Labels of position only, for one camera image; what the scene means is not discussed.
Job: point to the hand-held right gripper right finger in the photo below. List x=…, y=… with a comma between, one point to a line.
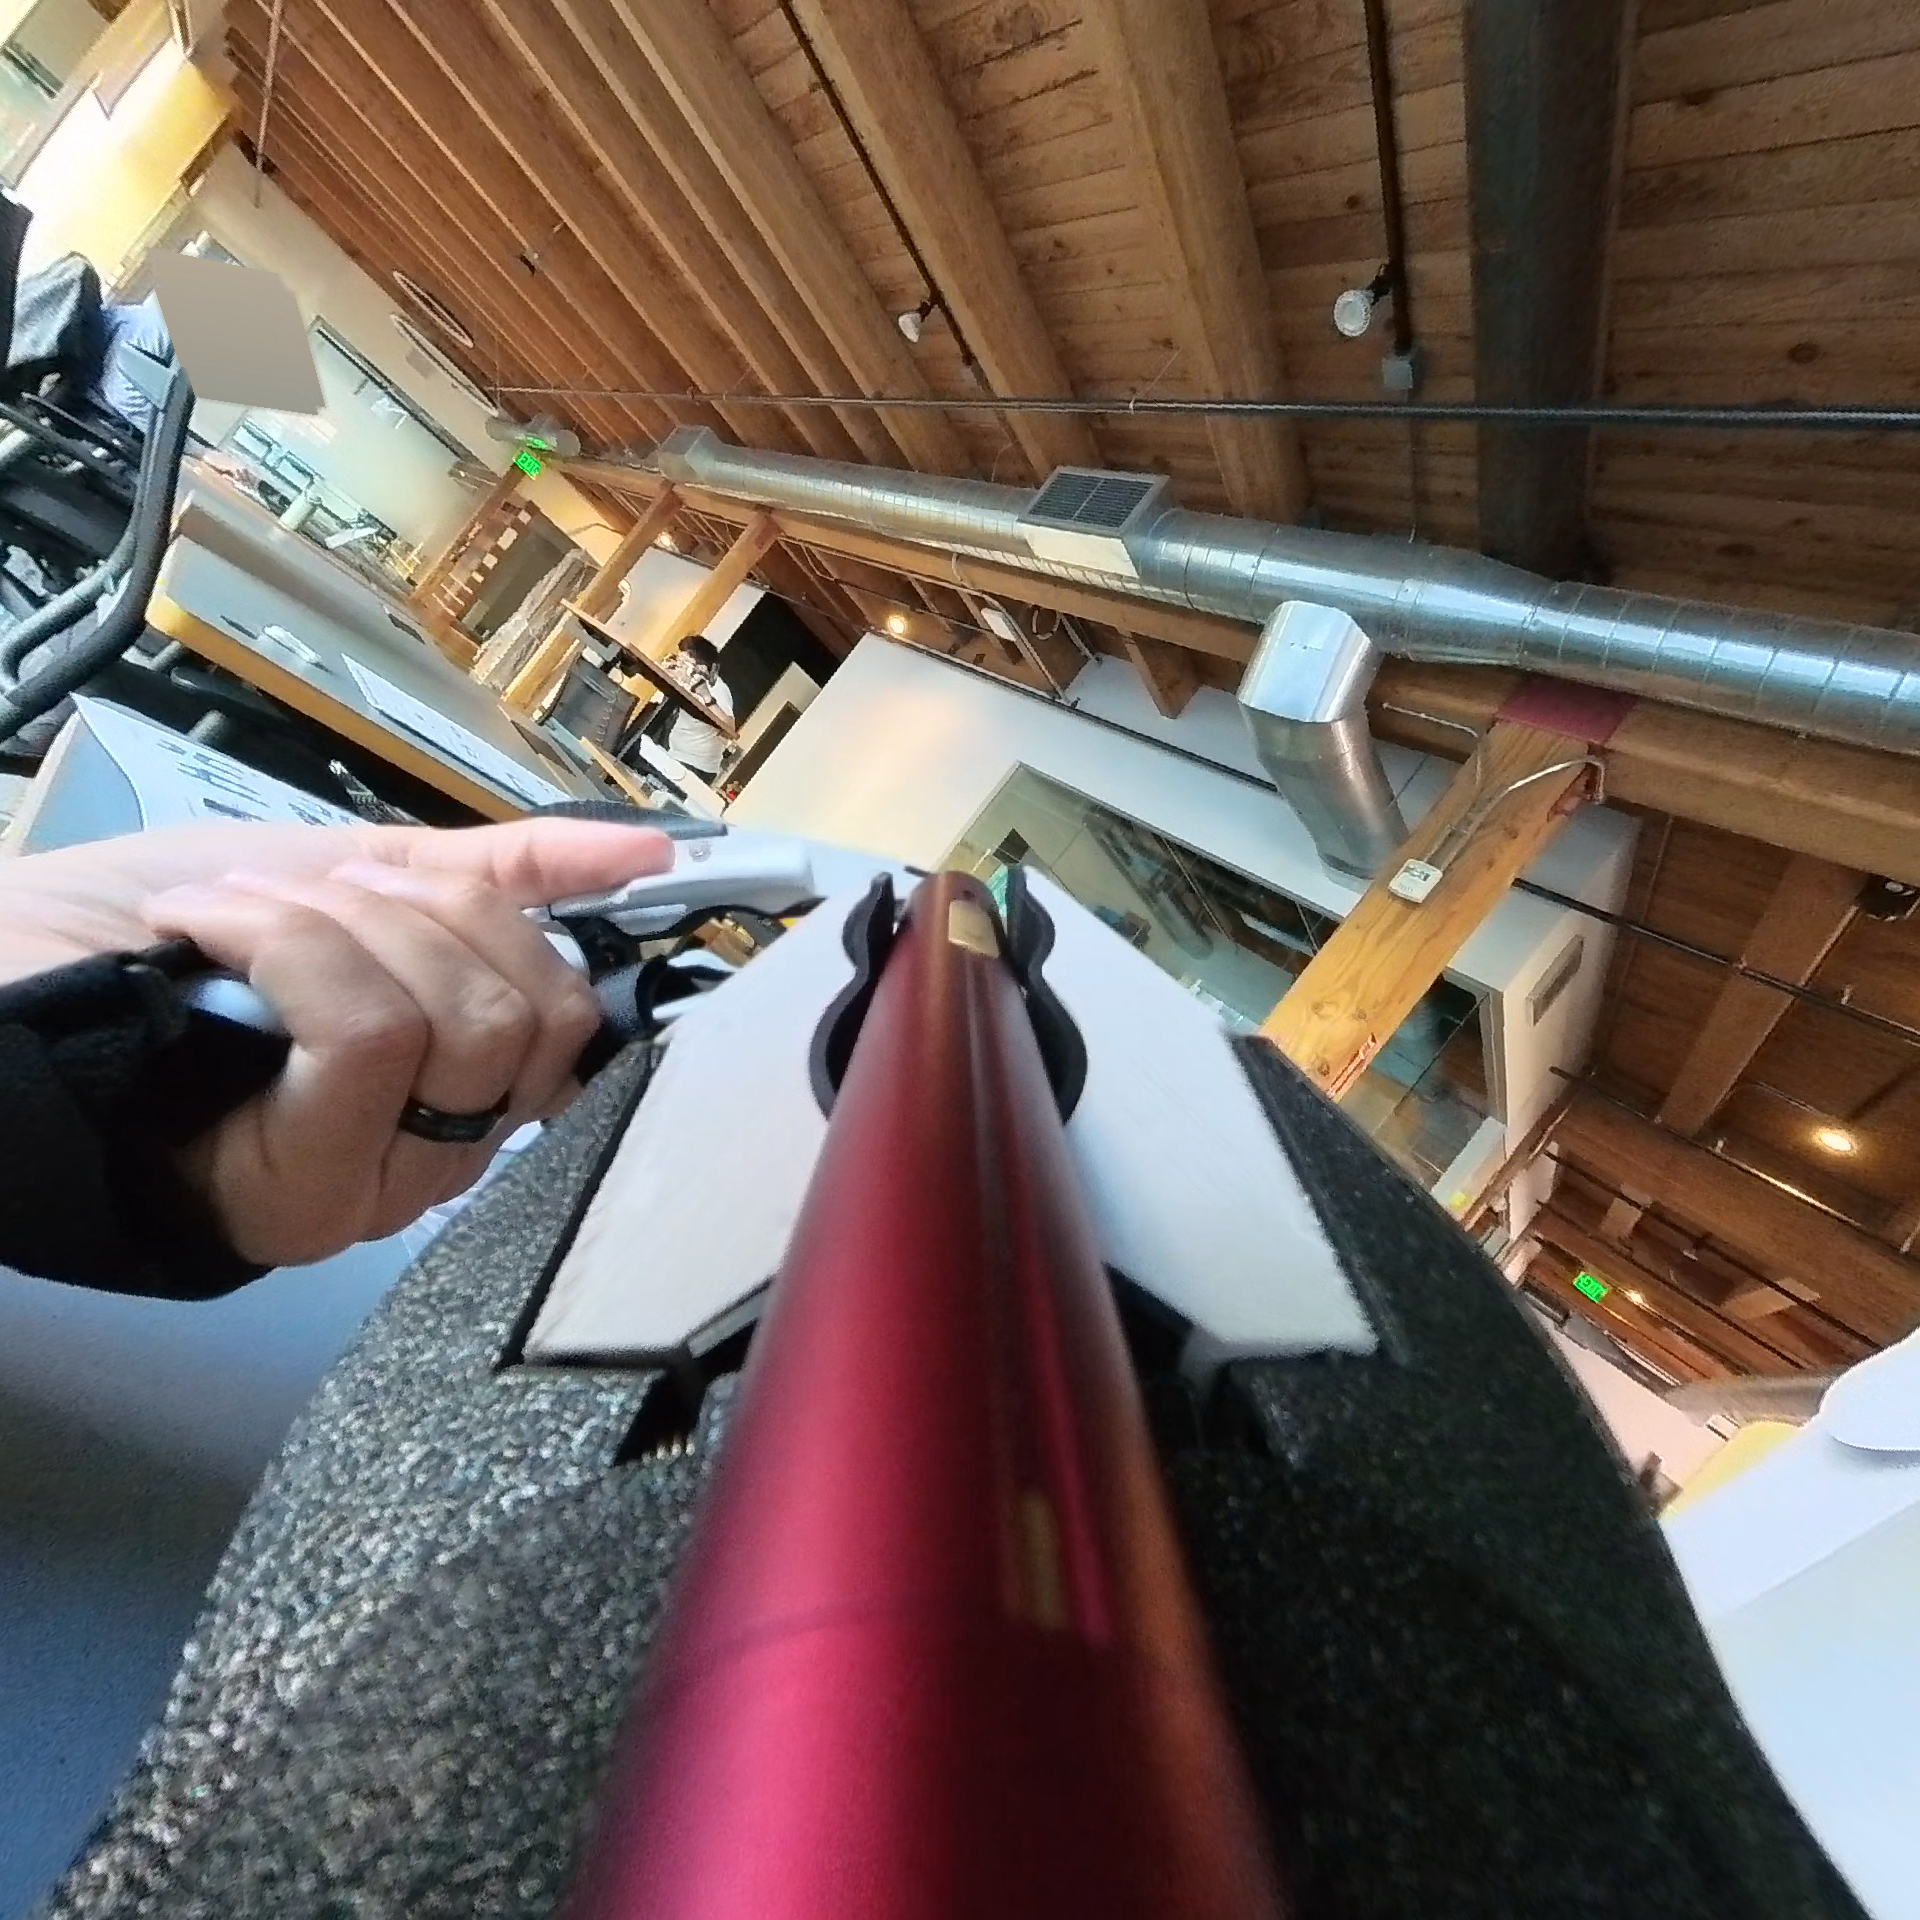
x=1200, y=1184

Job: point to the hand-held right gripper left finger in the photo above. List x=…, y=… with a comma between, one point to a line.
x=676, y=1184

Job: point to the person's left hand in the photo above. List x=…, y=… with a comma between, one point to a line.
x=376, y=1021

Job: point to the white vent grille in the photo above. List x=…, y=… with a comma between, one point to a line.
x=1096, y=518

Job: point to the white ceiling spotlight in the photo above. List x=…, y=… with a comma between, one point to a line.
x=1363, y=307
x=915, y=320

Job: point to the black ceiling conduit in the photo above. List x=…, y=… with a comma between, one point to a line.
x=1200, y=406

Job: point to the black office chair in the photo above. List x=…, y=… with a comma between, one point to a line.
x=61, y=330

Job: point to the white wall thermostat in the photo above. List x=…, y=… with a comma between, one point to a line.
x=1412, y=878

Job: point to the silver ventilation duct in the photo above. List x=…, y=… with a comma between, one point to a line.
x=1349, y=579

